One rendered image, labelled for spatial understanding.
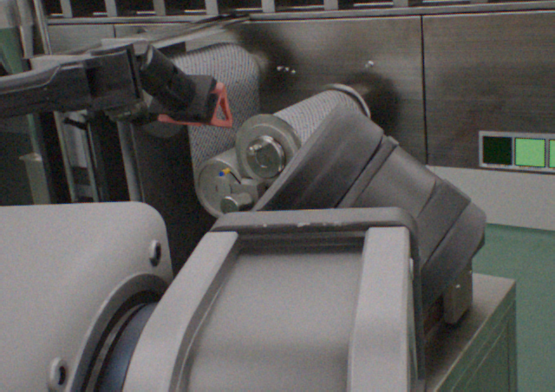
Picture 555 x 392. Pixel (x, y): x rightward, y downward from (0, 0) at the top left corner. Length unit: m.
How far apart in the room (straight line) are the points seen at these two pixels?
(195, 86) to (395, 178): 0.78
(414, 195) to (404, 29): 1.15
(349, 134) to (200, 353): 0.19
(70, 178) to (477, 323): 0.80
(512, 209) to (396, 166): 3.76
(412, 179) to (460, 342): 1.04
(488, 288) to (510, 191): 2.53
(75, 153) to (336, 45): 0.56
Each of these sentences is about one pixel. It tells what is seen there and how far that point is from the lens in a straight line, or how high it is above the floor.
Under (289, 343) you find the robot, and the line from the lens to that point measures 0.24.
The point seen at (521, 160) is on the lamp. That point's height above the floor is 1.17.
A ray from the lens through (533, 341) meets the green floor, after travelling 3.27.
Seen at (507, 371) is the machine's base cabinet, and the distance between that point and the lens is 1.71.
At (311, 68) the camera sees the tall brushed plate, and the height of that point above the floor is 1.34.
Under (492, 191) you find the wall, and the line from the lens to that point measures 4.16.
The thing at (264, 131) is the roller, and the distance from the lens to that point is 1.34.
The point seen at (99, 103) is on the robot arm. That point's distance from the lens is 1.03.
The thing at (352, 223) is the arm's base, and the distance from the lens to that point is 0.30.
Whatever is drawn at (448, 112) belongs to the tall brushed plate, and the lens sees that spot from 1.55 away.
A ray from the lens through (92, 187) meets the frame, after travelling 1.49.
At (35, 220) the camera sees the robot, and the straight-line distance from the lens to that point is 0.30.
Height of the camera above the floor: 1.62
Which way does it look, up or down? 18 degrees down
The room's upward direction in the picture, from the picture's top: 6 degrees counter-clockwise
